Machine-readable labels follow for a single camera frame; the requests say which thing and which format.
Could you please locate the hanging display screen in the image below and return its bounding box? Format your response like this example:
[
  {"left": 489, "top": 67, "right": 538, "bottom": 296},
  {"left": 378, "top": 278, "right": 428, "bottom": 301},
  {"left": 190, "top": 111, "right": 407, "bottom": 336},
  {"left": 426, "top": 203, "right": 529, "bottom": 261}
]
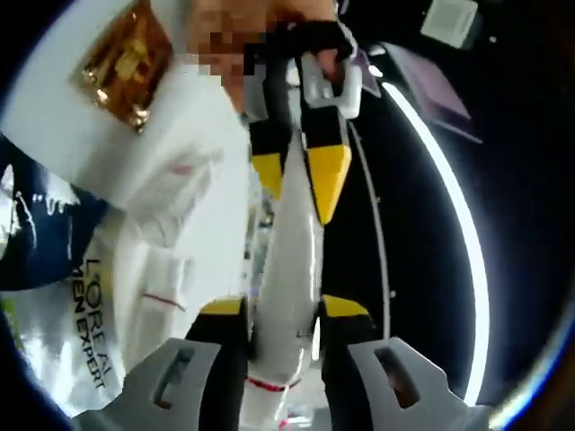
[{"left": 389, "top": 43, "right": 484, "bottom": 144}]

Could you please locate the white ceiling track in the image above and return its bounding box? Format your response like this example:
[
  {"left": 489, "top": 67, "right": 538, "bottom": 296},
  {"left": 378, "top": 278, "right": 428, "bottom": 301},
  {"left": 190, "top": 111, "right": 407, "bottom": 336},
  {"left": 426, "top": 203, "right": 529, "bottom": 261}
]
[{"left": 349, "top": 128, "right": 397, "bottom": 316}]

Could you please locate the gold skincare sachet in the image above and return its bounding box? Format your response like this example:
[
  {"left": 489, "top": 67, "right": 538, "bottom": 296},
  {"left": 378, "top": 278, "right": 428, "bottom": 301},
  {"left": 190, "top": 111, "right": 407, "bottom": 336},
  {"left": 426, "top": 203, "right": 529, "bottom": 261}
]
[{"left": 69, "top": 0, "right": 175, "bottom": 135}]

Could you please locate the long curved ceiling light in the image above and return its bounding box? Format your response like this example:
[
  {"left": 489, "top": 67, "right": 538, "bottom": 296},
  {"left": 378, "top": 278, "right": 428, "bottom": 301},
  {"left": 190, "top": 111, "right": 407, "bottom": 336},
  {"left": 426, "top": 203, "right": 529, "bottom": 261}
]
[{"left": 380, "top": 80, "right": 491, "bottom": 406}]

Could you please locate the ceiling air conditioner unit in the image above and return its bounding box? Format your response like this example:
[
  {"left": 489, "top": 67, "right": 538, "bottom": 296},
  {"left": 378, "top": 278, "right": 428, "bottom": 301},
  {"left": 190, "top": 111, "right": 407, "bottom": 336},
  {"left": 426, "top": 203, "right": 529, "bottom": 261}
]
[{"left": 420, "top": 0, "right": 484, "bottom": 49}]

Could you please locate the white skincare tube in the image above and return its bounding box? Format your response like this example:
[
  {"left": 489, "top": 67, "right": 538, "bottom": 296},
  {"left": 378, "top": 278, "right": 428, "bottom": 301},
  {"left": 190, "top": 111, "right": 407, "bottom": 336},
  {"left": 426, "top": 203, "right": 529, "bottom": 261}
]
[{"left": 242, "top": 129, "right": 327, "bottom": 431}]

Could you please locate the silver green skincare sachet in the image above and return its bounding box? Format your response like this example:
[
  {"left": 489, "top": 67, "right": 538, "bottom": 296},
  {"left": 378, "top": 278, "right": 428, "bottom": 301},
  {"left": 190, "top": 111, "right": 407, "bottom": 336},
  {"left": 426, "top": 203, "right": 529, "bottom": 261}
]
[{"left": 0, "top": 134, "right": 136, "bottom": 418}]

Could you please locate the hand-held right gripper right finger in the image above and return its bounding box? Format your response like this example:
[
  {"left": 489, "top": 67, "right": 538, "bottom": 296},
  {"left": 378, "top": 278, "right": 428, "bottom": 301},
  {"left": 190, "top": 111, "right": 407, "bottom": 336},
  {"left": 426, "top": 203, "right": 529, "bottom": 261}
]
[{"left": 316, "top": 294, "right": 491, "bottom": 431}]

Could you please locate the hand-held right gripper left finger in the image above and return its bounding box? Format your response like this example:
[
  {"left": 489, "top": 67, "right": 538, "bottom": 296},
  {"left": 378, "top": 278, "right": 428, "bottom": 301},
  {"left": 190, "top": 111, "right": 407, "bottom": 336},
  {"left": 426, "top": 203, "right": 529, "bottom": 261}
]
[{"left": 74, "top": 295, "right": 252, "bottom": 431}]

